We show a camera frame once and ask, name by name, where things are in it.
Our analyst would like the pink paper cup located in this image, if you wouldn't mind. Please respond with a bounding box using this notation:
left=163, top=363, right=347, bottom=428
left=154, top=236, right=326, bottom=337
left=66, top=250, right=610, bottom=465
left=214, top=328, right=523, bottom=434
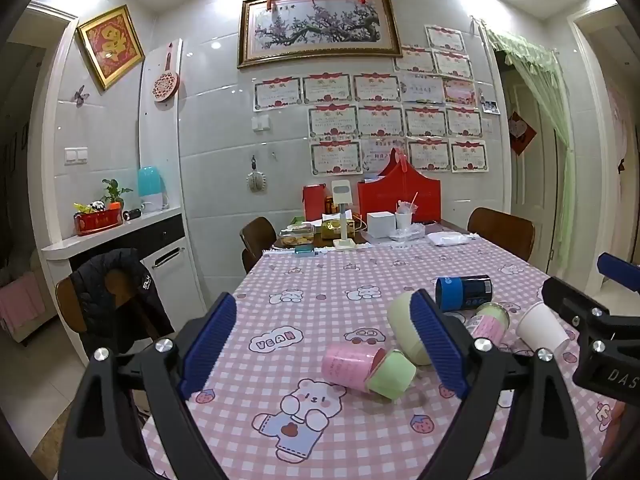
left=321, top=344, right=387, bottom=392

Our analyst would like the round pink fan ornament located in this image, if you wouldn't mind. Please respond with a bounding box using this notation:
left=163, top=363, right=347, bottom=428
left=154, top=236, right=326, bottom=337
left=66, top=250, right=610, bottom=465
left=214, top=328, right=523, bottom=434
left=152, top=46, right=181, bottom=103

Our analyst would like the red gift bag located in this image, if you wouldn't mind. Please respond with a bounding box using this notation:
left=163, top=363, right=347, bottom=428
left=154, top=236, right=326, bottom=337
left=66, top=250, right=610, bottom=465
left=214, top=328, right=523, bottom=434
left=302, top=184, right=328, bottom=222

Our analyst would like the framed plum blossom painting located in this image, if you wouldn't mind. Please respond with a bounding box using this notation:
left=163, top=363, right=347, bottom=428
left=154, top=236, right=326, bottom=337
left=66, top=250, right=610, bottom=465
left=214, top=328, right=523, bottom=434
left=237, top=0, right=403, bottom=69

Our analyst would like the white cup with straw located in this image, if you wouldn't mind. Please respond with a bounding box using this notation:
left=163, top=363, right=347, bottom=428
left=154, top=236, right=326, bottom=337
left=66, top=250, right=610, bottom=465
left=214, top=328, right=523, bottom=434
left=395, top=192, right=420, bottom=233

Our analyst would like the white desk stand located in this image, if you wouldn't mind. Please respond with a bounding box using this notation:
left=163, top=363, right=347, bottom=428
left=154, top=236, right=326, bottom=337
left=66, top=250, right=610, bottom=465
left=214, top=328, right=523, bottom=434
left=332, top=180, right=357, bottom=251

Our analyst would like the large red gift box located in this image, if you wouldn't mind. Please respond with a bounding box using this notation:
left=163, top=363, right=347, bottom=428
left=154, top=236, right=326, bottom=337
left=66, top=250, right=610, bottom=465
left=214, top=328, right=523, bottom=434
left=357, top=148, right=443, bottom=224

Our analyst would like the pink and green cup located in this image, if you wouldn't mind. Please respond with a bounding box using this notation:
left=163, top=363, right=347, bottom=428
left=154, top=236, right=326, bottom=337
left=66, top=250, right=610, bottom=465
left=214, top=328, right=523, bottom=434
left=467, top=302, right=511, bottom=343

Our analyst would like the blue and white humidifier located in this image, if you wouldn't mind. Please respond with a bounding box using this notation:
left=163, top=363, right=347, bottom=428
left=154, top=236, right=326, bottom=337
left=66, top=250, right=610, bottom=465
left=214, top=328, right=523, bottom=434
left=137, top=166, right=170, bottom=212

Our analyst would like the pink towel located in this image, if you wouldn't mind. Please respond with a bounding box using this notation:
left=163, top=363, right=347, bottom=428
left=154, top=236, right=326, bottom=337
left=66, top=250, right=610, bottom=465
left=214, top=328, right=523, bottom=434
left=0, top=277, right=48, bottom=333

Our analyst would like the clear food container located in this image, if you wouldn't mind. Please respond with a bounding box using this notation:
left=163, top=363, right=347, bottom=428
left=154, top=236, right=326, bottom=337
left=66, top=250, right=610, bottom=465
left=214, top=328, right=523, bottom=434
left=279, top=225, right=317, bottom=247

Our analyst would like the white paper cup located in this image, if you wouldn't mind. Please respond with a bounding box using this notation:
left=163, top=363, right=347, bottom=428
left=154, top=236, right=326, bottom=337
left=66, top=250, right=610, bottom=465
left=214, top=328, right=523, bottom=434
left=516, top=301, right=571, bottom=356

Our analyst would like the red diamond door decoration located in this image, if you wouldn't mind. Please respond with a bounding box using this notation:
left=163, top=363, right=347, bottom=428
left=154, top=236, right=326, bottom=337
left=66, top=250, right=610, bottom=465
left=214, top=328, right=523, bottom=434
left=507, top=111, right=538, bottom=157

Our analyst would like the hanging white brush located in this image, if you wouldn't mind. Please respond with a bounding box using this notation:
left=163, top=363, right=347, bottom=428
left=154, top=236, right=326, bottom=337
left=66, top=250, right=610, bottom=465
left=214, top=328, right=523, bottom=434
left=246, top=155, right=266, bottom=194

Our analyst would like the dark blue cup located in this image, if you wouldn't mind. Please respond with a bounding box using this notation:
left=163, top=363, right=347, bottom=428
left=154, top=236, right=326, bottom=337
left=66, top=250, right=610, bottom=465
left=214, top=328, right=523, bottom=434
left=435, top=275, right=493, bottom=311

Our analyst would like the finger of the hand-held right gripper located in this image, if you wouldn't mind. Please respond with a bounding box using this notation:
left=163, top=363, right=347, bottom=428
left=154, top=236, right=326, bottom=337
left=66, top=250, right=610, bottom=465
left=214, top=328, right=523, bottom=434
left=542, top=276, right=640, bottom=343
left=596, top=252, right=640, bottom=294

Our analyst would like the pink checked bear tablecloth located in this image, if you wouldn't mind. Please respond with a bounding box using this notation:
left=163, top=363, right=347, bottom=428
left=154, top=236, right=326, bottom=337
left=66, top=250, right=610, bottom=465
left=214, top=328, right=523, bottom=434
left=140, top=236, right=626, bottom=480

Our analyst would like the person's right forearm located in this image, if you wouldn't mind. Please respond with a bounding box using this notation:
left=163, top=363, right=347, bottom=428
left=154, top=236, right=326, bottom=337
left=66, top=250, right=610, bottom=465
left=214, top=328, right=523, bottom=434
left=602, top=400, right=640, bottom=467

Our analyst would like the white plastic bag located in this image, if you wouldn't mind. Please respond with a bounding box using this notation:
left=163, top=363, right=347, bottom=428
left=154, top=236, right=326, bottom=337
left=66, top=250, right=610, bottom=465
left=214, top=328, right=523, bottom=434
left=427, top=231, right=473, bottom=247

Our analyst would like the framed red gold picture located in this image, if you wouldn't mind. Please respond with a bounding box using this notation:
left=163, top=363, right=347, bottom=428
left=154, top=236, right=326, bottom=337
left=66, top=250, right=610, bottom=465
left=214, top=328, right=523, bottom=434
left=76, top=4, right=146, bottom=92

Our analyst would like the wall of award certificates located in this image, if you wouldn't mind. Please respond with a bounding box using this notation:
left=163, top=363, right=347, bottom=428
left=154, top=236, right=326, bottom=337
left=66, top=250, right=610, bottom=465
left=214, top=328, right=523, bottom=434
left=252, top=24, right=490, bottom=176

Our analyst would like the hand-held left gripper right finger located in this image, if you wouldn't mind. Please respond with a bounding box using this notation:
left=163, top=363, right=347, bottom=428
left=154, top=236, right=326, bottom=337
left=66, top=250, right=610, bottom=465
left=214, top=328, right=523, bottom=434
left=409, top=290, right=601, bottom=480

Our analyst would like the golden box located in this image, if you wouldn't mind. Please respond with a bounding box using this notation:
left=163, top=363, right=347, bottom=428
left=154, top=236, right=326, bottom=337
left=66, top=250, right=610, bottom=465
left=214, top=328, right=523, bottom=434
left=321, top=217, right=357, bottom=240

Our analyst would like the black padded jacket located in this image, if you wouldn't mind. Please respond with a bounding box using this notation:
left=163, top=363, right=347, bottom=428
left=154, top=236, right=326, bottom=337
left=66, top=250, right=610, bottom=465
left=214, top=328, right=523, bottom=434
left=70, top=248, right=177, bottom=361

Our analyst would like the brown wooden chair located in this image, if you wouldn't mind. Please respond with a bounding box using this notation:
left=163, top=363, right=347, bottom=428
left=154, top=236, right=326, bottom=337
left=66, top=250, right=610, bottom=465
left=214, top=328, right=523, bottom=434
left=239, top=216, right=278, bottom=275
left=467, top=207, right=536, bottom=262
left=55, top=266, right=166, bottom=361

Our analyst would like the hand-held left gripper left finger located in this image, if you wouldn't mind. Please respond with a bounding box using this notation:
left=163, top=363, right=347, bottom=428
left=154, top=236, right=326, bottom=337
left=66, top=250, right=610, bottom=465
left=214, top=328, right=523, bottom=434
left=59, top=292, right=238, bottom=480

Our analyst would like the green sheer curtain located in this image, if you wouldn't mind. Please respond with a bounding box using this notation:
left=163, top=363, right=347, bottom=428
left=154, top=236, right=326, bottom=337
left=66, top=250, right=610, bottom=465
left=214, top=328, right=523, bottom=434
left=487, top=27, right=576, bottom=273

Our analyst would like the light green cup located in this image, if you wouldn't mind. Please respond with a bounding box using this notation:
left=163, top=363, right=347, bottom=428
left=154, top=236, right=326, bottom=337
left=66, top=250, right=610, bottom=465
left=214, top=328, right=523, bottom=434
left=386, top=291, right=435, bottom=367

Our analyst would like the white sideboard cabinet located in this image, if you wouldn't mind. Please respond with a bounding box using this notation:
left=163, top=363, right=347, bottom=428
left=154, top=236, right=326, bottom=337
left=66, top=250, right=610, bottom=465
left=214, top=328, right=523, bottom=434
left=41, top=207, right=208, bottom=341

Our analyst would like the red snack tray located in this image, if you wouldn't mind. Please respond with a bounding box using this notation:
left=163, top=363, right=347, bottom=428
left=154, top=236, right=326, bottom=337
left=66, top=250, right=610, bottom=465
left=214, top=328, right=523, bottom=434
left=74, top=201, right=124, bottom=237

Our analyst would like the small potted plant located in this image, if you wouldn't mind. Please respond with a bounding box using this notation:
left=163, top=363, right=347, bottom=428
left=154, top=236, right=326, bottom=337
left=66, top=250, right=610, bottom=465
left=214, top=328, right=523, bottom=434
left=101, top=179, right=134, bottom=210

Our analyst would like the white square box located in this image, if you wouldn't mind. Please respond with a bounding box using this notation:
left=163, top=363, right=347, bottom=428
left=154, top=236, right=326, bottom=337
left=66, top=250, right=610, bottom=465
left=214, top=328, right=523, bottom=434
left=366, top=211, right=398, bottom=238

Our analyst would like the green paper cup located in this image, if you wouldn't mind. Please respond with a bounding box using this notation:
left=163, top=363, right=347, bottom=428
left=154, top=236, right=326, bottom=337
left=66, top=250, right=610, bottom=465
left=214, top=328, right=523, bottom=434
left=366, top=349, right=417, bottom=403

